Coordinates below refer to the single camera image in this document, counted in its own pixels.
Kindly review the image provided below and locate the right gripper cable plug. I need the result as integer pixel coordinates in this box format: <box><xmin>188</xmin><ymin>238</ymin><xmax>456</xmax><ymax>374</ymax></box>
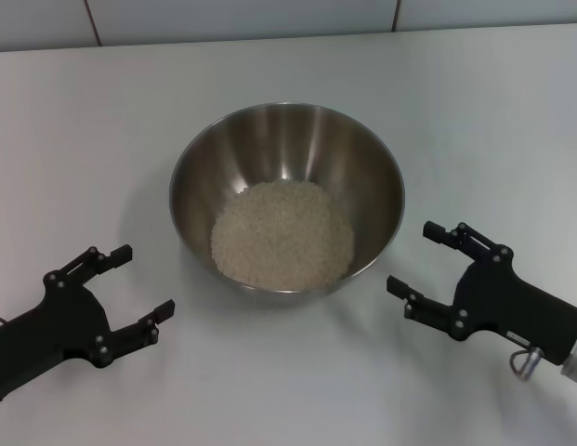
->
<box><xmin>508</xmin><ymin>346</ymin><xmax>544</xmax><ymax>382</ymax></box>

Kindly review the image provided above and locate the stainless steel mixing bowl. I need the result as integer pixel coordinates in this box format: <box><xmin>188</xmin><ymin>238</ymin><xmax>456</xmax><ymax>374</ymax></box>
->
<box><xmin>168</xmin><ymin>101</ymin><xmax>407</xmax><ymax>308</ymax></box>

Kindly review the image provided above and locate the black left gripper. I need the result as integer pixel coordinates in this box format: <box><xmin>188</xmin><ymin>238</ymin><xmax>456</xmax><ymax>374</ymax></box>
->
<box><xmin>0</xmin><ymin>243</ymin><xmax>177</xmax><ymax>402</ymax></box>

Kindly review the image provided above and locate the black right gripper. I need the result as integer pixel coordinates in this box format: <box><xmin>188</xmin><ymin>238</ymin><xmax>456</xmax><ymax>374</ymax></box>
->
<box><xmin>386</xmin><ymin>220</ymin><xmax>577</xmax><ymax>369</ymax></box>

